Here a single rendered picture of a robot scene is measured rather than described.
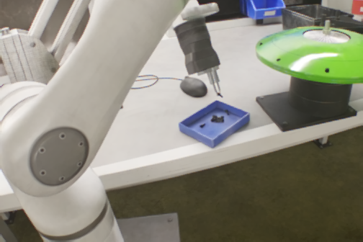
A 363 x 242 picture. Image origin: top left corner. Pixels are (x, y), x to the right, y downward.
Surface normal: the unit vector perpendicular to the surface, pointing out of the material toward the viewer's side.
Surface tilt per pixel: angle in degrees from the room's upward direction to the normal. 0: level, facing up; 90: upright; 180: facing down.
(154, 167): 90
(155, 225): 0
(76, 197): 19
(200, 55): 59
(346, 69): 24
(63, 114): 76
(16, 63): 90
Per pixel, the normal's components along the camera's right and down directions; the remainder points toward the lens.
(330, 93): -0.19, 0.50
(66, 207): 0.11, -0.73
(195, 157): 0.24, 0.47
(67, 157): 0.75, 0.29
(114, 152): -0.10, -0.86
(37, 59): 0.56, 0.37
